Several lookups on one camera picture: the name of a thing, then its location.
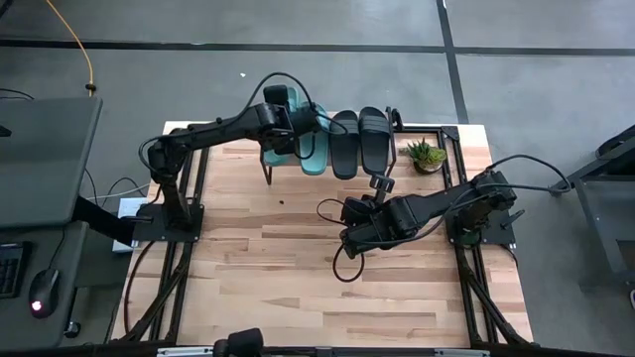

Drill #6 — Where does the black rubber slide sandal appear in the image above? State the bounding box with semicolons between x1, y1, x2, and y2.
328;109;362;180
357;106;394;178

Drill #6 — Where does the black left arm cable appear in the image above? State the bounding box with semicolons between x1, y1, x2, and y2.
236;71;349;161

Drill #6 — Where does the black-framed wooden shoe shelf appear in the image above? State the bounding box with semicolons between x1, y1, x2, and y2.
258;104;404;187

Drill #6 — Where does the dark grey desk surface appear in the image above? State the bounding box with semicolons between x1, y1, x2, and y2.
0;220;91;351

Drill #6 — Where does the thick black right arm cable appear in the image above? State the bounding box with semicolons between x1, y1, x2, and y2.
486;153;572;196

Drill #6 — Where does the grey metal cart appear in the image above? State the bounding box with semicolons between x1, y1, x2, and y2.
548;123;635;299

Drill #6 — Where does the black keyboard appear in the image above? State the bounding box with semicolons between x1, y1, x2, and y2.
0;241;27;299

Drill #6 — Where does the black looped right arm cable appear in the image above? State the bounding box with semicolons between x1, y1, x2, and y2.
316;196;367;285

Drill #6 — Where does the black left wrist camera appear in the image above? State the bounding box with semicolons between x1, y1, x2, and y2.
262;83;291;107

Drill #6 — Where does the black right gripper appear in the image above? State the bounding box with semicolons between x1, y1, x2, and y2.
340;173;398;225

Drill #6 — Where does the potted green succulent plant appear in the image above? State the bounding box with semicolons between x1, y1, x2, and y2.
399;137;448;176

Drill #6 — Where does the yellow cable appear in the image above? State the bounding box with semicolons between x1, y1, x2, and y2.
45;0;96;96

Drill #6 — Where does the black computer mouse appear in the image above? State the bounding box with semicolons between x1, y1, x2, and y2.
28;268;62;319

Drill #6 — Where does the teal plastic container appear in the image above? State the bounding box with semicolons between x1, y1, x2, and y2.
296;102;332;177

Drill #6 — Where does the white power box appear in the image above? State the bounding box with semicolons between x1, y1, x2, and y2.
112;196;151;255

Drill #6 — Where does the black table extrusion frame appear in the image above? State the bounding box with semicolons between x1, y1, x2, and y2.
111;123;535;349

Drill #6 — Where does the black table-level camera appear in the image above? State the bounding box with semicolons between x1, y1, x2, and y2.
211;326;266;357

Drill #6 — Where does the teal rubber slide sandal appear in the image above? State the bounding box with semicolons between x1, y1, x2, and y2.
261;86;301;169

